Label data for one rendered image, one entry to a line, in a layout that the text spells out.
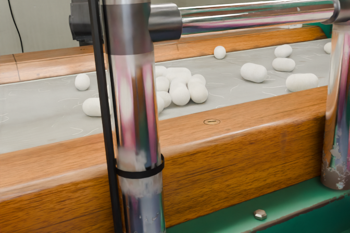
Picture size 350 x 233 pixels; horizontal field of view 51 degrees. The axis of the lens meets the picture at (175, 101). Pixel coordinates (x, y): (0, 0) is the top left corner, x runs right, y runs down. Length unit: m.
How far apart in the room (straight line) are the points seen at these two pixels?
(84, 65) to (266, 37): 0.35
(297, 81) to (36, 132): 0.27
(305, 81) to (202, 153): 0.21
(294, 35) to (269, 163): 0.52
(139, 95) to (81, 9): 0.69
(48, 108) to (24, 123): 0.04
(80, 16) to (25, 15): 1.63
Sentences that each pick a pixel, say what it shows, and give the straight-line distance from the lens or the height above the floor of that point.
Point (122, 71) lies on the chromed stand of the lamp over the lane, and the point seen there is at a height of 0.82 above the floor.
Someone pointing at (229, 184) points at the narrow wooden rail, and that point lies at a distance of 0.25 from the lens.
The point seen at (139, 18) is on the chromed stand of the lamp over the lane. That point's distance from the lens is 0.17.
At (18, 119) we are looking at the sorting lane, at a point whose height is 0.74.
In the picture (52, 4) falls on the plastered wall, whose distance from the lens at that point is 2.50.
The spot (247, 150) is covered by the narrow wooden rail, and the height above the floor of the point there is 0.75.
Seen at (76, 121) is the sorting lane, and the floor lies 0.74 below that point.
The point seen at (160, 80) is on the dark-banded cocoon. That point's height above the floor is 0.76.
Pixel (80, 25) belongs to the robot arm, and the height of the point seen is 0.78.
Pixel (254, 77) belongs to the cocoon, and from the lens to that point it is 0.45.
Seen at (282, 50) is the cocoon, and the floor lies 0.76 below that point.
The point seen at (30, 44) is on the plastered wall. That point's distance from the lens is 2.49.
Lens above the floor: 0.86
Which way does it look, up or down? 18 degrees down
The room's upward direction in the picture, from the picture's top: 3 degrees counter-clockwise
